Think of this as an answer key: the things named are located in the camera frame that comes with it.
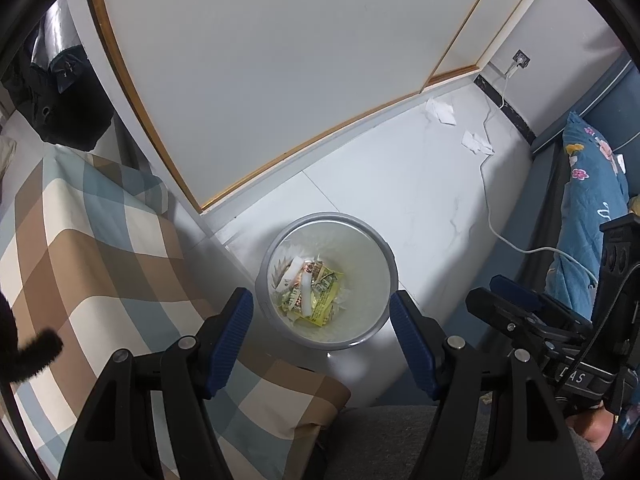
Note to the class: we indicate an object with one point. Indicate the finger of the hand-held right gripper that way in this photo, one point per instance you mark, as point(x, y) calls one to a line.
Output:
point(505, 315)
point(520, 290)

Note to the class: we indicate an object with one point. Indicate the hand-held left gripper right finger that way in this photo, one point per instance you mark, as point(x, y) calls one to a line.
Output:
point(412, 345)

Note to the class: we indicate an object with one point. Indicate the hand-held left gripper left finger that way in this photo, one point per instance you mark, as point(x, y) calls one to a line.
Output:
point(232, 340)

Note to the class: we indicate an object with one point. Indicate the heap of snack wrappers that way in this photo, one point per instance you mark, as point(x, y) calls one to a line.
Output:
point(310, 295)

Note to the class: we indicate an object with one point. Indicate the white trash bin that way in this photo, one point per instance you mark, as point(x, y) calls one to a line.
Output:
point(360, 260)

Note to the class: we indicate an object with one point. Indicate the person's left forearm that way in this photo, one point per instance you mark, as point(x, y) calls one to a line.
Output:
point(30, 355)

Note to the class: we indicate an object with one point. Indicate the person's right hand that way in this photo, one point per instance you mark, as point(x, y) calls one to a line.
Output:
point(595, 430)

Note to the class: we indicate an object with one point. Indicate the yellow cloth item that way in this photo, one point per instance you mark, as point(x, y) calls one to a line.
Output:
point(634, 206)

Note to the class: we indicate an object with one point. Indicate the blue floral quilt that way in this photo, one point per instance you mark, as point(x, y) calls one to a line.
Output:
point(590, 185)

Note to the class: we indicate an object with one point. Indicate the crumpled white tissue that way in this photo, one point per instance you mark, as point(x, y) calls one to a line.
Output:
point(440, 111)
point(475, 142)

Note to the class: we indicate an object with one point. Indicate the checked tablecloth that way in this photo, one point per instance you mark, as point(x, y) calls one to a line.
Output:
point(100, 240)

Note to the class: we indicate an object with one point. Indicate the blue headboard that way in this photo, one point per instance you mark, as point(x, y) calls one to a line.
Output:
point(615, 110)

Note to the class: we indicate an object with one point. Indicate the black jacket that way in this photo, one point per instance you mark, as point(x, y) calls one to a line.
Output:
point(65, 120)

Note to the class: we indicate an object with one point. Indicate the white wardrobe with gold trim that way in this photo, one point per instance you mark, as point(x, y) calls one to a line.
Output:
point(275, 60)

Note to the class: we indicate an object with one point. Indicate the silver jacket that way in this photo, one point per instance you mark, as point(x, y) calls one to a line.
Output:
point(60, 30)

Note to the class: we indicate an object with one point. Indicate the wall socket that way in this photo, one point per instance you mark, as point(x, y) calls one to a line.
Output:
point(521, 58)

